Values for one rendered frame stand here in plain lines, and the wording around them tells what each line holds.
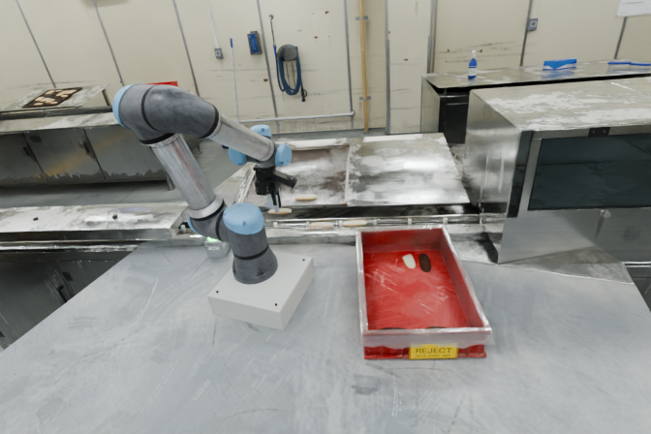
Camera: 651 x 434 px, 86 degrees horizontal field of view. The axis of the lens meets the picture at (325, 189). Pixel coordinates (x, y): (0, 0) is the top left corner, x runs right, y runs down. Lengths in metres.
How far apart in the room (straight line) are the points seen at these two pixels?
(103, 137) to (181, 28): 1.93
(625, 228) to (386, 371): 0.88
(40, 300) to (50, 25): 4.79
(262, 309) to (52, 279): 1.27
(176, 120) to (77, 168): 3.89
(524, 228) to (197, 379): 1.07
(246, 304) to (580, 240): 1.08
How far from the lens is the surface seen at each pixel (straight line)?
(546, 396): 1.06
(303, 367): 1.04
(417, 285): 1.22
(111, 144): 4.36
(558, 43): 5.49
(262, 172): 1.39
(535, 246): 1.36
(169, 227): 1.58
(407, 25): 4.65
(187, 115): 0.90
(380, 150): 1.88
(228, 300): 1.15
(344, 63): 4.97
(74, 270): 2.01
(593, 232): 1.40
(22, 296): 2.35
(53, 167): 4.95
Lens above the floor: 1.66
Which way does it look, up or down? 27 degrees down
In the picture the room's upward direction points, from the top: 6 degrees counter-clockwise
